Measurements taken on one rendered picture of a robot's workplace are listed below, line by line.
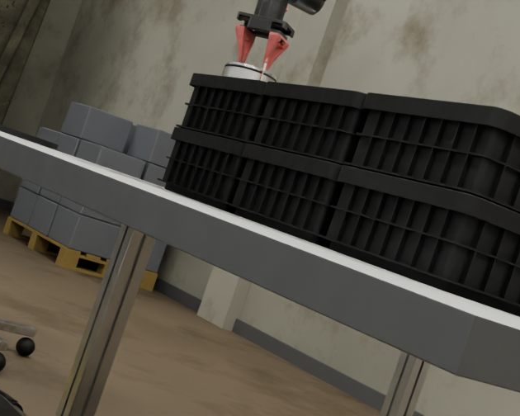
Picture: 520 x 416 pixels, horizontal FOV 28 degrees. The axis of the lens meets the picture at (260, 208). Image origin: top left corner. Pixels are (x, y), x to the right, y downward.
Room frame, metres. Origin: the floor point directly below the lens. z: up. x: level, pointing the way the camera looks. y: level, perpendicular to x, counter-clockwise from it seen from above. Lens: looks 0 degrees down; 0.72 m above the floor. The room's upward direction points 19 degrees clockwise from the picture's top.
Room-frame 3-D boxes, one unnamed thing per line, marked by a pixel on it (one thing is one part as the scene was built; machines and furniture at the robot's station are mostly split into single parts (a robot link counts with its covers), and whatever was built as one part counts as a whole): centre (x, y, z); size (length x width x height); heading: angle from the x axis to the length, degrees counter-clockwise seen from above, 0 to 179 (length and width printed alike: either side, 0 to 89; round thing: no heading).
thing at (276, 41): (1.99, 0.09, 1.02); 0.07 x 0.07 x 0.09; 70
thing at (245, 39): (2.00, 0.12, 1.02); 0.07 x 0.07 x 0.09; 70
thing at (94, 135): (7.03, 1.07, 0.51); 1.05 x 0.68 x 1.01; 35
